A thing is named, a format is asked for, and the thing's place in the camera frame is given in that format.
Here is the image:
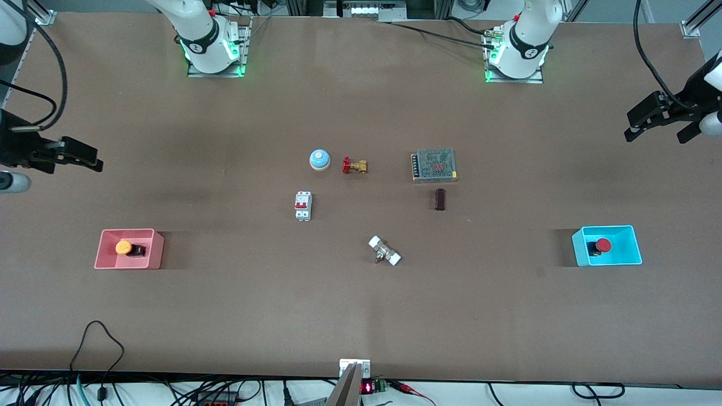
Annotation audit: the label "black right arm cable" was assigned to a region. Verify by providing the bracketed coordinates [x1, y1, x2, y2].
[0, 14, 69, 131]

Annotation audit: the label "grey camera mount bar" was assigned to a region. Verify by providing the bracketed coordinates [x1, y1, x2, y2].
[326, 363, 363, 406]

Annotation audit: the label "silver aluminium profile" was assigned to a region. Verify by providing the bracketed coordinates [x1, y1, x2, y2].
[25, 0, 57, 26]
[680, 0, 722, 39]

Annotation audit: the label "long black table cable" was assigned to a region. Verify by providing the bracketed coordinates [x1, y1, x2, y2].
[379, 20, 498, 50]

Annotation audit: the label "silver rack device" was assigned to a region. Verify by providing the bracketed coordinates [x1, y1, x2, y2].
[323, 0, 408, 20]

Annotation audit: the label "metal mesh power supply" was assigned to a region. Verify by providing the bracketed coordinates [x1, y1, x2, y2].
[411, 148, 459, 183]

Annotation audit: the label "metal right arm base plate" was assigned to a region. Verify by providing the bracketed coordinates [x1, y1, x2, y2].
[186, 16, 250, 78]

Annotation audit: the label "black power strip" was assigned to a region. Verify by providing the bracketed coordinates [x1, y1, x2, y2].
[192, 391, 240, 406]

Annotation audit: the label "white mounting plate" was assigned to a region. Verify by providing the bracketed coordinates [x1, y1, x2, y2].
[339, 359, 372, 379]

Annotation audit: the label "silver fitting white caps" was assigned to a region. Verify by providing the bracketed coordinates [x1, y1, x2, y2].
[368, 235, 402, 267]

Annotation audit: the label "blue plastic box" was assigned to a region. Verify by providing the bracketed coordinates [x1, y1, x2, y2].
[571, 225, 644, 267]

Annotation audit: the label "pink plastic box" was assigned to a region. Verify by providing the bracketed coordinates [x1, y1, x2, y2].
[94, 228, 165, 270]

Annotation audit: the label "red clip wire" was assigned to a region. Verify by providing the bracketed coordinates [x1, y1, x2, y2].
[389, 381, 438, 406]

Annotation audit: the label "black looped cable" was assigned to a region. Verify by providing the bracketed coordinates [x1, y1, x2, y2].
[69, 320, 126, 402]

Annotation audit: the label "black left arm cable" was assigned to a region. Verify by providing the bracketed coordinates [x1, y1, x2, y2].
[633, 0, 686, 111]

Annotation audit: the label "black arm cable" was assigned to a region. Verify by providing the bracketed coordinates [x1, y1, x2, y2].
[0, 14, 69, 131]
[633, 0, 686, 111]

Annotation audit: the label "black coiled cable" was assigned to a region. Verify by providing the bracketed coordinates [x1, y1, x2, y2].
[571, 382, 626, 400]

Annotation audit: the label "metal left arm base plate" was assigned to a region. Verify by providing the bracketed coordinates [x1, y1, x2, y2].
[484, 31, 545, 85]

